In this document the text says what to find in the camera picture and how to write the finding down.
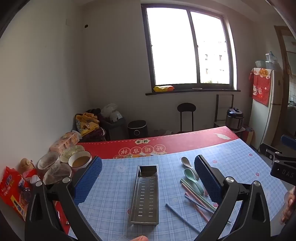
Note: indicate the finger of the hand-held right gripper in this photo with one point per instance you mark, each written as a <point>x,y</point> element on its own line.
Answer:
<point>270,151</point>
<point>289,141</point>

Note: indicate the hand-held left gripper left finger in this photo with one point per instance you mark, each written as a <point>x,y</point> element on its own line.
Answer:
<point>89,180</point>

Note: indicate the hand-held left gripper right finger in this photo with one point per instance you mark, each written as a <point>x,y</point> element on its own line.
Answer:
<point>208,179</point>

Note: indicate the green spoon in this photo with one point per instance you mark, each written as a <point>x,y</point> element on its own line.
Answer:
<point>192,178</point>

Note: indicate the green chopstick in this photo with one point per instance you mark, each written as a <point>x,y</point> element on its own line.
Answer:
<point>185,183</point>

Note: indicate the pink chopstick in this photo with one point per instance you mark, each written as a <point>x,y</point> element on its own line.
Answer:
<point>196,203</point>
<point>198,209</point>

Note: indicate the grey spoon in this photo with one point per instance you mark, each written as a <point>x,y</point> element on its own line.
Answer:
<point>186,161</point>

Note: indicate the perforated steel utensil tray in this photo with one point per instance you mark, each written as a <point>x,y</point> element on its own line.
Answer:
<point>145,199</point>

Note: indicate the person's right hand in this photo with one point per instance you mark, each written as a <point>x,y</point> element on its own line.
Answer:
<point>291,204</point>

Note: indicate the person's left hand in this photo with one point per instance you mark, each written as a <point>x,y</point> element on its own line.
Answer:
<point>140,238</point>

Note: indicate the white bowl of soup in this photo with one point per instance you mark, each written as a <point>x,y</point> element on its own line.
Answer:
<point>79,161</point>

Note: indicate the white fridge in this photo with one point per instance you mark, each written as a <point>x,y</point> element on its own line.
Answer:
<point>274,111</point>

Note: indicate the bowl of chopped cabbage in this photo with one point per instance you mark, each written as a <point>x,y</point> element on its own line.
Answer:
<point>69,151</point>

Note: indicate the small white table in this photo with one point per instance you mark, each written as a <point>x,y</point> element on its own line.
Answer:
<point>240,131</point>

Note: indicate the blue plaid table mat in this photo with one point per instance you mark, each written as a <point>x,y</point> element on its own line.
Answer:
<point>166,180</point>

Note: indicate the orange biscuit packet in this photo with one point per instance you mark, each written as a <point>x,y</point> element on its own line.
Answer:
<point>64,142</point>

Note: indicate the red printed tablecloth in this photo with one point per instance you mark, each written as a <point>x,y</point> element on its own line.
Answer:
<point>173,143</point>

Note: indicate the pile of clothes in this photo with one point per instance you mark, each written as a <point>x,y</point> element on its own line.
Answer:
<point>87,125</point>

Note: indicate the dark storage bin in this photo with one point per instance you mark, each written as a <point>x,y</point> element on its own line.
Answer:
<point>115,129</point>

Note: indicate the red printed cloth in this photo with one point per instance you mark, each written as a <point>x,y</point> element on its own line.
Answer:
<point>260,90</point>

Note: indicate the white cloth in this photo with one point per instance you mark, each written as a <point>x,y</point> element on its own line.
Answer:
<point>165,132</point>

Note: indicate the brown bottle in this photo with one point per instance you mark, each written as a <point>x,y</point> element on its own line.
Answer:
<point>25,165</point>

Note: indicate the dark metal rack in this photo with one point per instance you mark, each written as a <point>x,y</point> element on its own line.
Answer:
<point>217,109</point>

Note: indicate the white plastic bag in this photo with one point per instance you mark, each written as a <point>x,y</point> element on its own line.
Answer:
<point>111,112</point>

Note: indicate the black round stool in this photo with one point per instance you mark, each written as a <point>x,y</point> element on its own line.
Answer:
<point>186,107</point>

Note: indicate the red noodle packet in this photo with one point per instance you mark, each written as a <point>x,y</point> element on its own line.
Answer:
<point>12,192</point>

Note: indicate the clear plastic containers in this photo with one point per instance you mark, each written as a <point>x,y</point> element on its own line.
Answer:
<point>266,62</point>

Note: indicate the yellow packet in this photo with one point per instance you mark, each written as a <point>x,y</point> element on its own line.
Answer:
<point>163,88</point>

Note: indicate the dark framed window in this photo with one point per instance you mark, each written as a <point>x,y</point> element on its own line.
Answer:
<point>192,46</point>

